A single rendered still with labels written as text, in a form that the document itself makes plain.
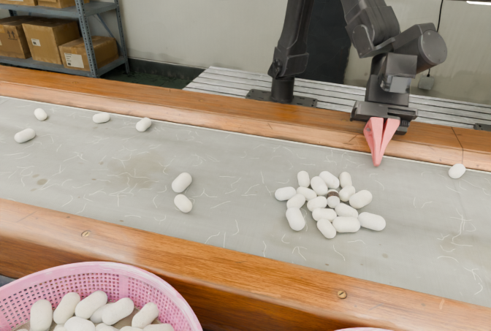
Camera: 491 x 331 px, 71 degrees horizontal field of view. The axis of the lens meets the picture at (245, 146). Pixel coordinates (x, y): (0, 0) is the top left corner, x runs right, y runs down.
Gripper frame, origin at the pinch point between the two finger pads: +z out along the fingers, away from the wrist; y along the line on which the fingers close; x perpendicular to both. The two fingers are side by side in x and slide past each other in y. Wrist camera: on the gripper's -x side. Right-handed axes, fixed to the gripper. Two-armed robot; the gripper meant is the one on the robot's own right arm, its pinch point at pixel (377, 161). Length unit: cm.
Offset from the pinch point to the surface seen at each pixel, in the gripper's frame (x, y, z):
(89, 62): 144, -178, -84
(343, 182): -4.6, -5.4, 5.7
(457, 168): 0.7, 12.9, -1.1
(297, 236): -11.0, -11.1, 15.6
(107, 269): -21.3, -30.6, 23.7
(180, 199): -11.9, -28.0, 13.9
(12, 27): 139, -249, -103
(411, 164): 3.5, 6.5, -1.4
